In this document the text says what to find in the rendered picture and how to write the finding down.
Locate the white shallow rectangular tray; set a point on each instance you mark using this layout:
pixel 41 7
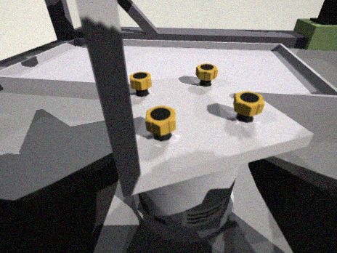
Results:
pixel 271 70

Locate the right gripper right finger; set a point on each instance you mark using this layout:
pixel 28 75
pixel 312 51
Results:
pixel 302 202

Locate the yellow hex nut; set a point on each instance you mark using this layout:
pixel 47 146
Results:
pixel 248 103
pixel 160 120
pixel 206 72
pixel 140 80

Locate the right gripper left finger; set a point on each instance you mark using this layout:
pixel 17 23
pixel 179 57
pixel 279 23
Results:
pixel 66 216

